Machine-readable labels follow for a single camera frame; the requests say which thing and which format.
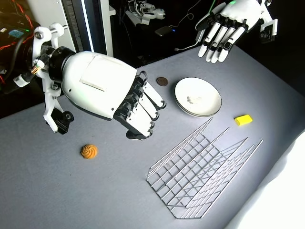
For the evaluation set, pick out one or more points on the orange swirl cookie toy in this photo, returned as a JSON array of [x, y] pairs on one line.
[[89, 152]]

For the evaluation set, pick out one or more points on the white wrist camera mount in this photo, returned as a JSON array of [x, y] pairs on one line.
[[48, 107], [270, 23]]

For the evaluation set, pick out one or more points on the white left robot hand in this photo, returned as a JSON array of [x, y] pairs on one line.
[[234, 14]]

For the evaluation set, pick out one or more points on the brown round cookie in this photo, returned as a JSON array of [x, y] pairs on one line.
[[162, 81]]

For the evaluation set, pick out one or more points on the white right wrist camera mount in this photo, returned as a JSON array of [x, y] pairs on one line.
[[48, 107]]

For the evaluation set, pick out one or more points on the black power adapter box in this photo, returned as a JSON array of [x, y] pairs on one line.
[[164, 31]]

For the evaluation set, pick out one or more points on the yellow rectangular block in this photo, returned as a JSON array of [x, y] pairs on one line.
[[243, 120]]

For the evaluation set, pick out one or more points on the white robot column blue strip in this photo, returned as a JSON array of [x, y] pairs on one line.
[[104, 28]]

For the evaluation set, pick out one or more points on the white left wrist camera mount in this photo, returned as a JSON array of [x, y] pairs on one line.
[[270, 23]]

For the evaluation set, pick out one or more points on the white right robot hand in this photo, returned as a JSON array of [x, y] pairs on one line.
[[95, 81]]

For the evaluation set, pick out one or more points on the spare white robot hand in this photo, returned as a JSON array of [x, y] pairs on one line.
[[143, 12]]

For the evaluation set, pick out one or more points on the white plate leaf print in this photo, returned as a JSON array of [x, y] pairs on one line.
[[197, 90]]

